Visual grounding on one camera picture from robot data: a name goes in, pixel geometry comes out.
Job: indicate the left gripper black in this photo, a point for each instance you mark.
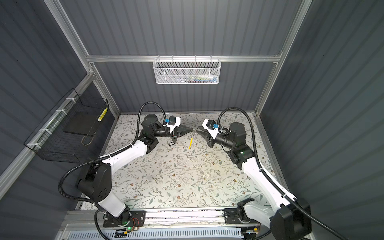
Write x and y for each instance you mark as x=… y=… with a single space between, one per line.
x=181 y=131

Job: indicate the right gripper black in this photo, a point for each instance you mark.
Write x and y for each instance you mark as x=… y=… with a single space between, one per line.
x=210 y=141

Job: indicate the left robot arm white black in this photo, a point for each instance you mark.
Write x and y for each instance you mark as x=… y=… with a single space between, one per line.
x=95 y=181

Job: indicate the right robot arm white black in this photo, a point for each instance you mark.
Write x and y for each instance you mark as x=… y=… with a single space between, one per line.
x=283 y=219

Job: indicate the items inside white basket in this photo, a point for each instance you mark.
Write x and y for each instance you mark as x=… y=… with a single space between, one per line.
x=195 y=79

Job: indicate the yellow marker in basket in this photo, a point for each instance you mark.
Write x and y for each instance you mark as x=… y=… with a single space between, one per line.
x=102 y=115

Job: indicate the black pad in basket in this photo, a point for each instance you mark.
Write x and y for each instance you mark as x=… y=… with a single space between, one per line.
x=83 y=124

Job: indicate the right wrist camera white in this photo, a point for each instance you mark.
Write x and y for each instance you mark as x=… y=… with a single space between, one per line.
x=212 y=127

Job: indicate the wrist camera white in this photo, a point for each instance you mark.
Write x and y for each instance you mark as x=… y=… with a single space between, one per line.
x=172 y=122
x=212 y=127

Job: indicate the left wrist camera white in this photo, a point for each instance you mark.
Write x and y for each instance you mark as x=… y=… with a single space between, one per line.
x=172 y=122

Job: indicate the white wire mesh basket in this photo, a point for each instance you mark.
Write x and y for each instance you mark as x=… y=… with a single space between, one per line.
x=168 y=73

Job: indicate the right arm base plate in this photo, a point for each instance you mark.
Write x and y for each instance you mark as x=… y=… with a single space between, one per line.
x=232 y=217

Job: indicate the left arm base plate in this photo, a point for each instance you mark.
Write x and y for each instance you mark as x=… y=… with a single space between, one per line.
x=126 y=219

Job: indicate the white slotted cable duct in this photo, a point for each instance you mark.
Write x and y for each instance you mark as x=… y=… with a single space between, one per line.
x=177 y=234

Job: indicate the black wire basket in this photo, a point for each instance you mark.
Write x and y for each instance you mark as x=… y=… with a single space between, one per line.
x=50 y=143

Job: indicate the aluminium frame crossbar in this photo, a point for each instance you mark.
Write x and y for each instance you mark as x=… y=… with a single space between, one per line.
x=173 y=58

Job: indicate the aluminium mounting rail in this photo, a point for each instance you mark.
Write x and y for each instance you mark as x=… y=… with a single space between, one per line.
x=160 y=218

